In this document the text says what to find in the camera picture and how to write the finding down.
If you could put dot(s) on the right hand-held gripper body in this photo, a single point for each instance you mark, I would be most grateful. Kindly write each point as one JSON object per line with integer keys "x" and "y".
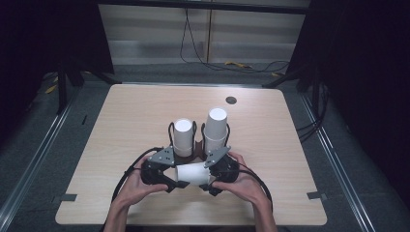
{"x": 214, "y": 157}

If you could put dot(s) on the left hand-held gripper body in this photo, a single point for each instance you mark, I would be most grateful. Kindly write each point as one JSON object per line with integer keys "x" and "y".
{"x": 161, "y": 156}

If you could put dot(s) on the brown double cup holder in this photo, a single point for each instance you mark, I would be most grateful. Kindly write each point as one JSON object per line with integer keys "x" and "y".
{"x": 197, "y": 151}

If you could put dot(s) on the person's right hand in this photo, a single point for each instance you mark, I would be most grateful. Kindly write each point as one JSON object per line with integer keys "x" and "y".
{"x": 248, "y": 187}

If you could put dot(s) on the person's left hand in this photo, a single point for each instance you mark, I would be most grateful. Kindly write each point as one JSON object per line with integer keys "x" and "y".
{"x": 135, "y": 188}

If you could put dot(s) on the round dark table grommet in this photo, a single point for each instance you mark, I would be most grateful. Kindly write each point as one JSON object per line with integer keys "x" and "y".
{"x": 231, "y": 100}

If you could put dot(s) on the yellow object on floor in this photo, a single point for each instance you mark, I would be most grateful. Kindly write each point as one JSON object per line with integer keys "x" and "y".
{"x": 238, "y": 64}

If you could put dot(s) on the grey tape strip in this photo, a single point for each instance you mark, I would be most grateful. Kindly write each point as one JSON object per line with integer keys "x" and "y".
{"x": 68, "y": 197}
{"x": 316, "y": 195}

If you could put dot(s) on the small yellow floor tape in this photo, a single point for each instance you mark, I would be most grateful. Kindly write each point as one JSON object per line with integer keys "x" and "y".
{"x": 275, "y": 74}

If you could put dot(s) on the black stand leg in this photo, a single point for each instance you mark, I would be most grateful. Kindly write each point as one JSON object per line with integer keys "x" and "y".
{"x": 283, "y": 79}

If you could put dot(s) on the black metal stand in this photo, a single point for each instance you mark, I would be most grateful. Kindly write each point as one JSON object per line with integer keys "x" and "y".
{"x": 62, "y": 93}

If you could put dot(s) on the black overhead bar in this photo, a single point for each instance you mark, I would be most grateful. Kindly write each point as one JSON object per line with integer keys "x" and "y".
{"x": 206, "y": 6}

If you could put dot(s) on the metal floor rail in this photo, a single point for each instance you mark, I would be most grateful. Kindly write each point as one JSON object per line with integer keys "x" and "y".
{"x": 35, "y": 158}
{"x": 338, "y": 161}

